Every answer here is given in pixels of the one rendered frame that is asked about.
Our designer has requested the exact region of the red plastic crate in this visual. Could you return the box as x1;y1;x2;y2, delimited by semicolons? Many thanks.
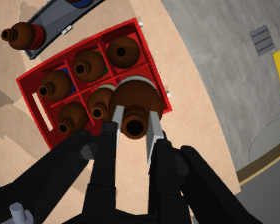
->
16;17;172;150

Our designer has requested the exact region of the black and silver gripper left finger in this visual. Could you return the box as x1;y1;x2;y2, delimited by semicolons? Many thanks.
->
0;105;124;224

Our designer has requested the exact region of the dark grey tray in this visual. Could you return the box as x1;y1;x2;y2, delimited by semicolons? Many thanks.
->
24;0;105;60

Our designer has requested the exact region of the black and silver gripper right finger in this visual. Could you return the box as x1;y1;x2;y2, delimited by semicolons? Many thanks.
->
146;111;263;224

